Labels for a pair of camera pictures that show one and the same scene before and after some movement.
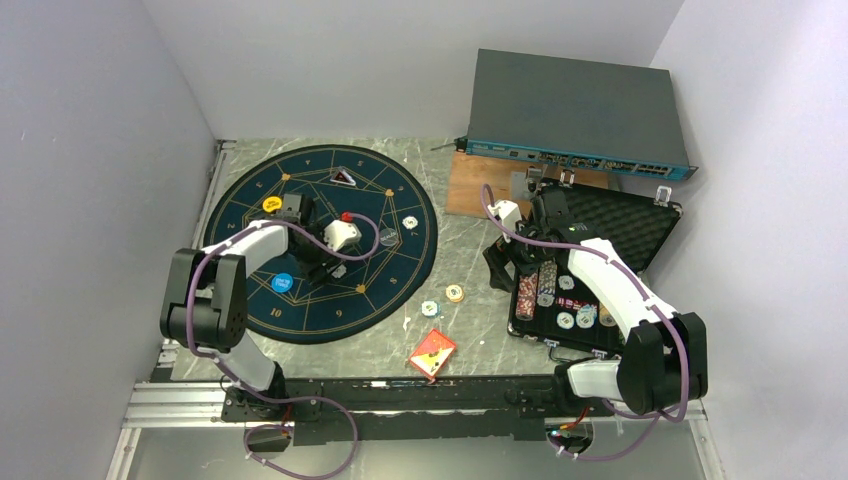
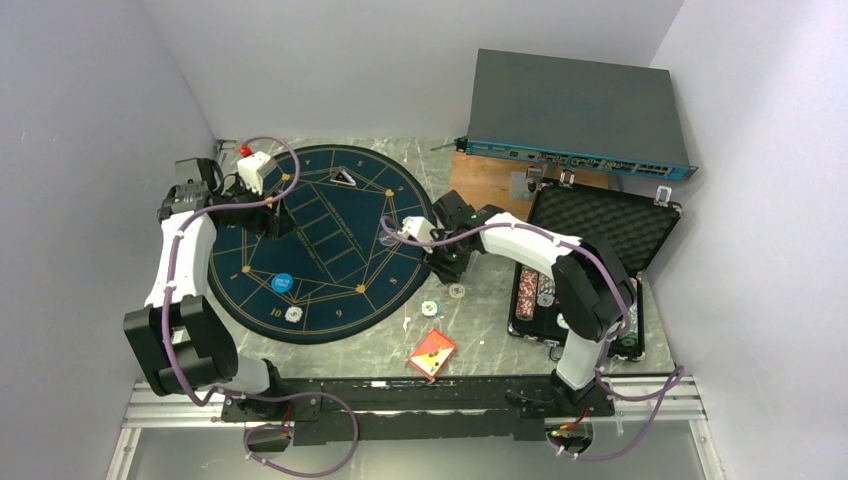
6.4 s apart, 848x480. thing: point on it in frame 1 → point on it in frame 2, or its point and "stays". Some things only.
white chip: x=340 y=271 → x=293 y=314
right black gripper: x=498 y=255 → x=446 y=272
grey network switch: x=585 y=114 stays
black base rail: x=372 y=411 stays
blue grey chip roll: x=547 y=282 stays
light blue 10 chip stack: x=430 y=308 stays
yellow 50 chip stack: x=454 y=293 stays
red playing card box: x=433 y=353 stays
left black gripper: x=318 y=272 → x=273 y=222
